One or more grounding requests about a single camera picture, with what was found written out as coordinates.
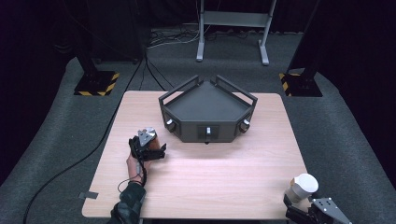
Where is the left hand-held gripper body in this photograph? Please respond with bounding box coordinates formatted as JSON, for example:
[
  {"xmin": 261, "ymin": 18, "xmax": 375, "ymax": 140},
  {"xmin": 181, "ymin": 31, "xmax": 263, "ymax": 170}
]
[{"xmin": 128, "ymin": 126, "xmax": 163, "ymax": 162}]

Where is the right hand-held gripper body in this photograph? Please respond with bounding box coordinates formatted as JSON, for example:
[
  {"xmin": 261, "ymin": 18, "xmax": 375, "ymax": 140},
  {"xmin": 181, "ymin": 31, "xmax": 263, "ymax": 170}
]
[{"xmin": 306, "ymin": 197, "xmax": 353, "ymax": 224}]

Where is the white paper cup with lid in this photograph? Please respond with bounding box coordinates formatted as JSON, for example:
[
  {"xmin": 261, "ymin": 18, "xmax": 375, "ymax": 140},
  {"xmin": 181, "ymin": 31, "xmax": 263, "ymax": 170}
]
[{"xmin": 284, "ymin": 173, "xmax": 319, "ymax": 204}]

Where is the dark grey corner tray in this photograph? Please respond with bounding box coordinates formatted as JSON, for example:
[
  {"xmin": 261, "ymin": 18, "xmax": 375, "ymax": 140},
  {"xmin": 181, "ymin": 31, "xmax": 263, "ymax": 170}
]
[{"xmin": 158, "ymin": 74, "xmax": 259, "ymax": 145}]

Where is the person's left hand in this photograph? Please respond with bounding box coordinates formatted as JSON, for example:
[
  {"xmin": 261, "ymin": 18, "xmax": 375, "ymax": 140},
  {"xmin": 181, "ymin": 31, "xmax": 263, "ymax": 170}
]
[{"xmin": 125, "ymin": 153, "xmax": 152, "ymax": 185}]

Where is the black stand with striped base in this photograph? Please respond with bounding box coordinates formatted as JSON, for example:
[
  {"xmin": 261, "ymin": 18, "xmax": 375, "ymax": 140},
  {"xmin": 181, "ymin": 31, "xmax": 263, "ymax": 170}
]
[
  {"xmin": 73, "ymin": 29, "xmax": 120, "ymax": 97},
  {"xmin": 278, "ymin": 0, "xmax": 323, "ymax": 98}
]

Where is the grey tape piece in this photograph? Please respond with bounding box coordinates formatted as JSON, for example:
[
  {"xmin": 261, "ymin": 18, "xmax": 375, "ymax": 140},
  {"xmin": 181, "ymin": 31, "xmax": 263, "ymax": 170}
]
[{"xmin": 78, "ymin": 190, "xmax": 100, "ymax": 201}]

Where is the grey metal stand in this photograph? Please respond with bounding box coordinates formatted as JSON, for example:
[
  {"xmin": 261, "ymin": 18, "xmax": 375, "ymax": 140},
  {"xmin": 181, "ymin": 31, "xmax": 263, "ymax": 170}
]
[{"xmin": 195, "ymin": 0, "xmax": 277, "ymax": 66}]

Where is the long black floor cable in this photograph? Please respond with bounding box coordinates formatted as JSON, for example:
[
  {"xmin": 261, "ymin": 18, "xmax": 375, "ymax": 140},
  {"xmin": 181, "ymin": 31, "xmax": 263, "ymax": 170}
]
[{"xmin": 22, "ymin": 52, "xmax": 148, "ymax": 224}]

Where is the white floor cable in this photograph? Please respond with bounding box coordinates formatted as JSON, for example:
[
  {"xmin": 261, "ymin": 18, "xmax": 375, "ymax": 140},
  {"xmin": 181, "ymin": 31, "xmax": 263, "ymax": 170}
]
[{"xmin": 147, "ymin": 25, "xmax": 201, "ymax": 49}]

